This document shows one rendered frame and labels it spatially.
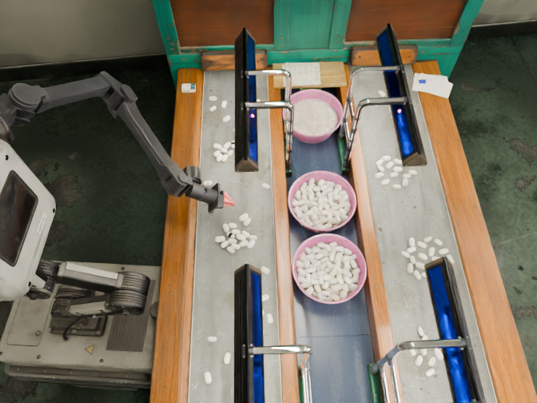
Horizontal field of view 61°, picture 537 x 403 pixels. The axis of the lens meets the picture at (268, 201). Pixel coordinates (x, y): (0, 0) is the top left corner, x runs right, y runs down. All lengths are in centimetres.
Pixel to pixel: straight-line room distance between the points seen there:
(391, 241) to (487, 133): 159
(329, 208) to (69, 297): 106
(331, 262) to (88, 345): 101
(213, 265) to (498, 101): 235
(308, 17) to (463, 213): 103
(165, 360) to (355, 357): 64
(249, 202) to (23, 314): 104
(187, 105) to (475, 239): 131
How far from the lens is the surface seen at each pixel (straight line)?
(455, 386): 135
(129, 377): 206
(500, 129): 328
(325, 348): 169
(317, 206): 183
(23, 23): 334
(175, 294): 167
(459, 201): 192
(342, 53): 224
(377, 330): 164
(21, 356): 212
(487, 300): 179
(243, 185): 185
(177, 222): 178
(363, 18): 215
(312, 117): 207
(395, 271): 175
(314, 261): 172
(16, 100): 148
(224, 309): 165
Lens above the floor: 232
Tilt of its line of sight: 61 degrees down
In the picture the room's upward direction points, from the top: 1 degrees counter-clockwise
